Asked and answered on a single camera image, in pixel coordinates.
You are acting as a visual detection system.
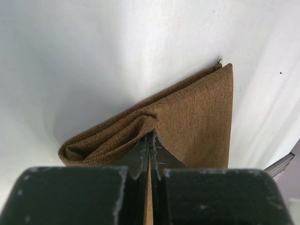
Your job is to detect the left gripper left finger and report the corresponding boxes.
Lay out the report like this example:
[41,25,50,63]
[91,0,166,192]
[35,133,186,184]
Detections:
[0,135,150,225]

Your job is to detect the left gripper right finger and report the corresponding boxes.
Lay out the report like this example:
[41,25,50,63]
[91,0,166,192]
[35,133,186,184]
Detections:
[150,132,293,225]

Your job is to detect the brown cloth napkin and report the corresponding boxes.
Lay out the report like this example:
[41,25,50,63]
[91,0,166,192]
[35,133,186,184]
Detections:
[58,63,233,224]

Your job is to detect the right aluminium frame post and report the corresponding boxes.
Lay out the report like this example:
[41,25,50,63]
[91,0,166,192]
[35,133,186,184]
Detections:
[264,152,295,181]

